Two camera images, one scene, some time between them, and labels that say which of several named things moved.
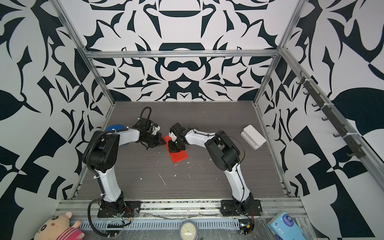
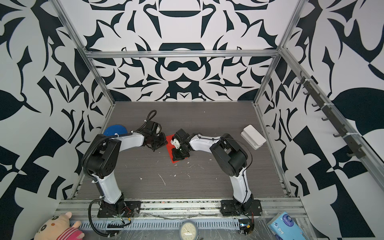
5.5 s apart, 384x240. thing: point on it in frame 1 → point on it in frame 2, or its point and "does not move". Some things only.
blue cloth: (116, 127) does not move
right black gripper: (172, 148) → (175, 157)
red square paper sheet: (176, 156) does not move
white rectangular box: (252, 136) does not move
